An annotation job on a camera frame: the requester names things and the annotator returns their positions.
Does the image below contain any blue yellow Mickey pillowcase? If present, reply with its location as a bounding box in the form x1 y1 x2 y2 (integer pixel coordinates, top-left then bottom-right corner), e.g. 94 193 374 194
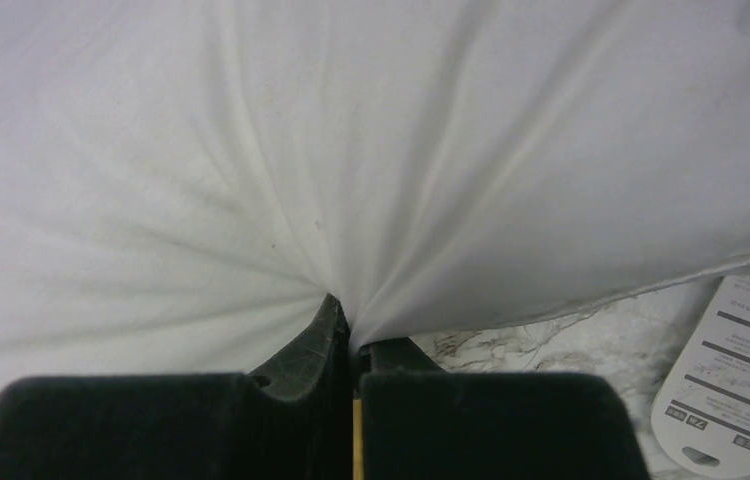
352 399 364 480

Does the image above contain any white pillow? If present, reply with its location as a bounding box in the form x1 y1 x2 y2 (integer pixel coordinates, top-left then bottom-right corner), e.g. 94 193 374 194
0 1 750 390

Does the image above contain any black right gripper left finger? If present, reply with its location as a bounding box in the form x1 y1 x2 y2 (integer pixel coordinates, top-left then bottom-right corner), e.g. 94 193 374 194
0 296 353 479

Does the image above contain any white printed label tag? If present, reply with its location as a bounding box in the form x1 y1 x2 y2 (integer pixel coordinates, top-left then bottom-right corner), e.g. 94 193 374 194
651 276 750 479

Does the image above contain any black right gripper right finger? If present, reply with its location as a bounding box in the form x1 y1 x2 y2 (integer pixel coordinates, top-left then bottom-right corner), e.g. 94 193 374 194
356 338 649 479

